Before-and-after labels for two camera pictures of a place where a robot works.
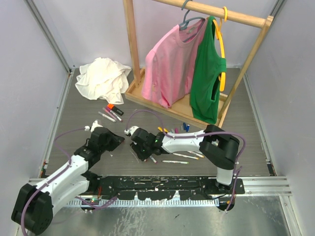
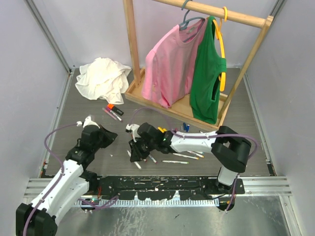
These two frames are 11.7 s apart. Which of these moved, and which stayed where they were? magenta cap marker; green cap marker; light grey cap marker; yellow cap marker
Moved: light grey cap marker
Stayed: magenta cap marker; yellow cap marker; green cap marker
